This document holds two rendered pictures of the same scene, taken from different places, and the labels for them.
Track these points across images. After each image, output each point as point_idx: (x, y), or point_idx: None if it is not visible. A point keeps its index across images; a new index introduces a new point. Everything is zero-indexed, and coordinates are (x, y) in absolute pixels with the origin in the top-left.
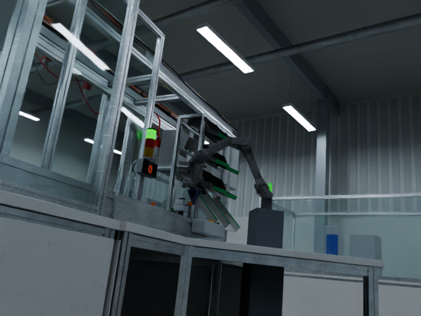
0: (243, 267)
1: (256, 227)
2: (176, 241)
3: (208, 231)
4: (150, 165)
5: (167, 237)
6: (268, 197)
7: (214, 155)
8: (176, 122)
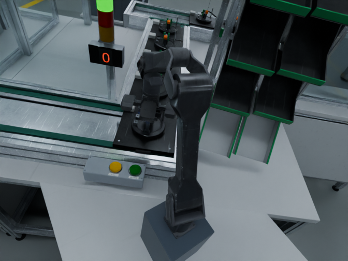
0: None
1: (142, 226)
2: (18, 182)
3: (93, 180)
4: (105, 53)
5: (0, 178)
6: (167, 219)
7: (282, 29)
8: None
